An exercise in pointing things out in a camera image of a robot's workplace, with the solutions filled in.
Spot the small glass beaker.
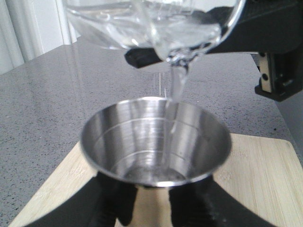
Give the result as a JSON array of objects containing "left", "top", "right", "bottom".
[{"left": 63, "top": 0, "right": 245, "bottom": 65}]

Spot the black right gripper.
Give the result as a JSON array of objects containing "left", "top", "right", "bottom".
[{"left": 210, "top": 0, "right": 303, "bottom": 102}]

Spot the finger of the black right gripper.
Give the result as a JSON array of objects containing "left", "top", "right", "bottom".
[{"left": 124, "top": 48, "right": 164, "bottom": 69}]

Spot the steel double jigger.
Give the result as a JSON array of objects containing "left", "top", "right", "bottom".
[{"left": 80, "top": 97, "right": 232, "bottom": 227}]

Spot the light wooden cutting board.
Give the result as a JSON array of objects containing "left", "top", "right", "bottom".
[{"left": 11, "top": 134, "right": 303, "bottom": 227}]

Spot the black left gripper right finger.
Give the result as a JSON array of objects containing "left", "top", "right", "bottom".
[{"left": 169, "top": 176, "right": 274, "bottom": 227}]

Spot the grey curtain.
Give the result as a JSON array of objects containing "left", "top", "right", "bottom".
[{"left": 0, "top": 0, "right": 79, "bottom": 74}]

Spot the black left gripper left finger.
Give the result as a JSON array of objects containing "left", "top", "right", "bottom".
[{"left": 27, "top": 173, "right": 138, "bottom": 227}]

